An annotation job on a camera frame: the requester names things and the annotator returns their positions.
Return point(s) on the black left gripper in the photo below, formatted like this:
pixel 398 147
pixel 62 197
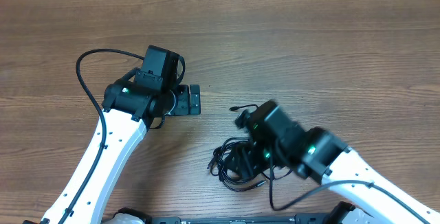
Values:
pixel 183 106

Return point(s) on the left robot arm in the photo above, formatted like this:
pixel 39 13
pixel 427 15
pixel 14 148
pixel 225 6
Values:
pixel 130 105

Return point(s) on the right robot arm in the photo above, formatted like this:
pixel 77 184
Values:
pixel 277 141

